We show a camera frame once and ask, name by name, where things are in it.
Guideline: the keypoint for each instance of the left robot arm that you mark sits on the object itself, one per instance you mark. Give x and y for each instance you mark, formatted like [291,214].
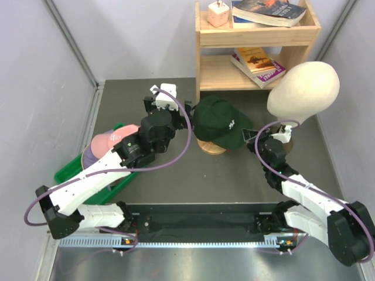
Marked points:
[64,206]

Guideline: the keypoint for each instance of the green plastic tray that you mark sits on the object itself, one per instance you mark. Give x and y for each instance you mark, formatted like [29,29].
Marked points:
[74,167]

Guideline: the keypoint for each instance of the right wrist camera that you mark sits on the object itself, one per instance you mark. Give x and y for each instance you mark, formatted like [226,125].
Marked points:
[283,134]

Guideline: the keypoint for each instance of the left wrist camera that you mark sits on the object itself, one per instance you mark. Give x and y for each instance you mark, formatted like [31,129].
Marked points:
[164,101]

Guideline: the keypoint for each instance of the purple white book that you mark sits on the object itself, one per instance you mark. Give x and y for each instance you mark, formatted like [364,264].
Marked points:
[262,80]

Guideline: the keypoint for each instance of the wooden shelf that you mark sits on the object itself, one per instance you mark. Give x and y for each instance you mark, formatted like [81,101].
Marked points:
[218,73]

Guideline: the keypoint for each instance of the white mannequin head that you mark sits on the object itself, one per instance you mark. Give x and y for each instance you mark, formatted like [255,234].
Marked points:
[306,90]

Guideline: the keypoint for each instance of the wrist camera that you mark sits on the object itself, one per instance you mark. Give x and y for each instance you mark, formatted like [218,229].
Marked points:
[283,134]
[164,101]

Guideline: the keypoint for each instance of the dark mannequin stand base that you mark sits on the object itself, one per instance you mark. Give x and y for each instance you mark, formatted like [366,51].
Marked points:
[289,145]

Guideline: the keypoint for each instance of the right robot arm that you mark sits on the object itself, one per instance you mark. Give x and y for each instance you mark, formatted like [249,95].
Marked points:
[347,229]

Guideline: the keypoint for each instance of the pink power cube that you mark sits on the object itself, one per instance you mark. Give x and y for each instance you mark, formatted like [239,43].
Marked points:
[217,13]

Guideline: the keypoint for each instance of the lavender cap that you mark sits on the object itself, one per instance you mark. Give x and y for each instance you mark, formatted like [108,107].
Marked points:
[88,157]

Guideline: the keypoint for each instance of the light pink baseball cap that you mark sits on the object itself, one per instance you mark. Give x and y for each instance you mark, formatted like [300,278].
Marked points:
[104,142]

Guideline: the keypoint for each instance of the dark green baseball cap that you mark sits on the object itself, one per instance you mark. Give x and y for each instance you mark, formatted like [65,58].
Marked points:
[217,121]

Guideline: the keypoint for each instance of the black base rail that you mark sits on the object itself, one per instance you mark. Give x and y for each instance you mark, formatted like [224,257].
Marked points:
[199,223]

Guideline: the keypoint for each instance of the dark cover book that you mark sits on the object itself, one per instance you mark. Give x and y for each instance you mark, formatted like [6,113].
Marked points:
[272,13]

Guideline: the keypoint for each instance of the blue book under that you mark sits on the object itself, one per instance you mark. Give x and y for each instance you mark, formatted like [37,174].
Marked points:
[239,23]

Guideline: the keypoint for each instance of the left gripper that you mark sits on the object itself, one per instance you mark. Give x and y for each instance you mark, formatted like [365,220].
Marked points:
[180,120]

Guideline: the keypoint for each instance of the orange cover book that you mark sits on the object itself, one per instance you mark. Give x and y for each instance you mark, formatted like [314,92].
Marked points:
[255,60]

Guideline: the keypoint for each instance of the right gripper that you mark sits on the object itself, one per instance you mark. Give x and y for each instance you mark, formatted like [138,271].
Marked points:
[249,135]

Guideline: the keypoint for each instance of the wooden hat stand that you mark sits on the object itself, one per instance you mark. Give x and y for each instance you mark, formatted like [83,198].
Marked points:
[210,148]

